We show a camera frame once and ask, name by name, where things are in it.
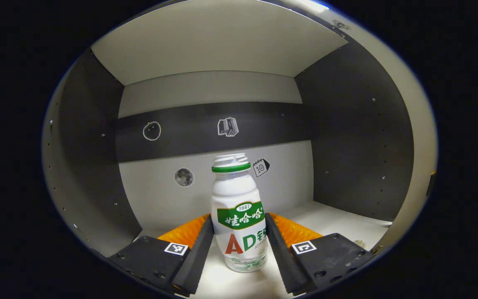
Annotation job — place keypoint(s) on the grey cabinet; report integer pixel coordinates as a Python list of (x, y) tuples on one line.
[(152, 199)]

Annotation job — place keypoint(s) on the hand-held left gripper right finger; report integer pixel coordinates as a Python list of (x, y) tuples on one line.
[(282, 257)]

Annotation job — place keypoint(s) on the white bottle green label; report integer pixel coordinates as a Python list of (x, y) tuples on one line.
[(239, 195)]

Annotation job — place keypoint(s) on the grey cabinet shelf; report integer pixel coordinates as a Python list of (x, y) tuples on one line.
[(206, 41), (338, 224)]

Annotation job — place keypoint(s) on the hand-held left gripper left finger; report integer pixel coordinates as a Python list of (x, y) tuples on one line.
[(197, 257)]

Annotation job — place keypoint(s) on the long ceiling light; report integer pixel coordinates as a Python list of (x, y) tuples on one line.
[(315, 4)]

